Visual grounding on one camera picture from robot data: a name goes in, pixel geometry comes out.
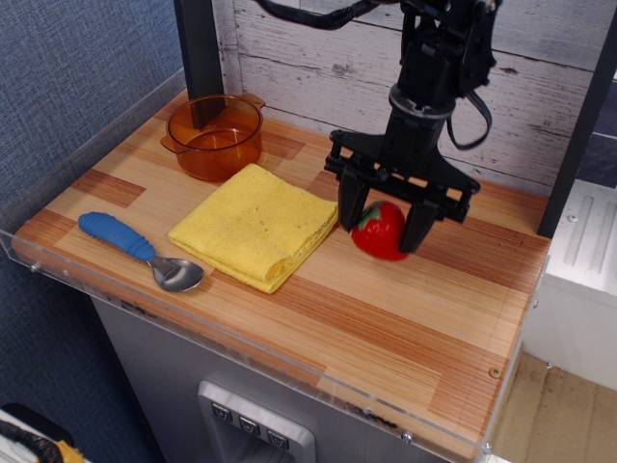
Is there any folded yellow cloth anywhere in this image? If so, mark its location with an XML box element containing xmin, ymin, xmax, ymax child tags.
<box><xmin>168</xmin><ymin>164</ymin><xmax>338</xmax><ymax>293</ymax></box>

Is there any yellow object bottom left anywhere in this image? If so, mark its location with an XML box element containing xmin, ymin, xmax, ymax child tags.
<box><xmin>53</xmin><ymin>441</ymin><xmax>89</xmax><ymax>463</ymax></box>

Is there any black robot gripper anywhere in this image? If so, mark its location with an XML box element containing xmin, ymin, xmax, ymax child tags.
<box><xmin>325</xmin><ymin>109</ymin><xmax>480</xmax><ymax>254</ymax></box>

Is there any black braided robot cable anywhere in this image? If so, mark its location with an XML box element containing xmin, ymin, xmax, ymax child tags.
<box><xmin>257</xmin><ymin>0</ymin><xmax>493</xmax><ymax>150</ymax></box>

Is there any white grooved side unit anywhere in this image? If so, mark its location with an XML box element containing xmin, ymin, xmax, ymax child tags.
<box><xmin>523</xmin><ymin>180</ymin><xmax>616</xmax><ymax>389</ymax></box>

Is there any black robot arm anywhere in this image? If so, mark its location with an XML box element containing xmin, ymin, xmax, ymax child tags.
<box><xmin>325</xmin><ymin>1</ymin><xmax>500</xmax><ymax>254</ymax></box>

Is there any dark grey right post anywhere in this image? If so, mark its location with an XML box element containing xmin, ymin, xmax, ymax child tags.
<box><xmin>536</xmin><ymin>0</ymin><xmax>617</xmax><ymax>238</ymax></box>

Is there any silver cabinet with buttons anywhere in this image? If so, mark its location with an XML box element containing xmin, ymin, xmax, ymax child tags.
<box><xmin>94</xmin><ymin>299</ymin><xmax>440</xmax><ymax>462</ymax></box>

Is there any dark grey post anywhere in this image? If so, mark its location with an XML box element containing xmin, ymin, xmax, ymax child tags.
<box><xmin>174</xmin><ymin>0</ymin><xmax>224</xmax><ymax>129</ymax></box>
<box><xmin>536</xmin><ymin>0</ymin><xmax>617</xmax><ymax>238</ymax></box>

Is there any red plastic strawberry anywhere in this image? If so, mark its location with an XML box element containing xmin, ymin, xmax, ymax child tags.
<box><xmin>351</xmin><ymin>202</ymin><xmax>408</xmax><ymax>261</ymax></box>

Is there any blue handled metal spoon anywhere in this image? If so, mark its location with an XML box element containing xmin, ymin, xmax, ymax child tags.
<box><xmin>78</xmin><ymin>211</ymin><xmax>204</xmax><ymax>292</ymax></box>

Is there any amber transparent plastic pot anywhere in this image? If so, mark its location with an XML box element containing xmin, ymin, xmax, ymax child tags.
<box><xmin>161</xmin><ymin>94</ymin><xmax>265</xmax><ymax>181</ymax></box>

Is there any clear acrylic table guard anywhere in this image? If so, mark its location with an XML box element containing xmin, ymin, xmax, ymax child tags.
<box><xmin>8</xmin><ymin>74</ymin><xmax>549</xmax><ymax>462</ymax></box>

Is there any dark grey left post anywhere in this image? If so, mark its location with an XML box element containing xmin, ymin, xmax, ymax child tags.
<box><xmin>174</xmin><ymin>0</ymin><xmax>224</xmax><ymax>129</ymax></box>

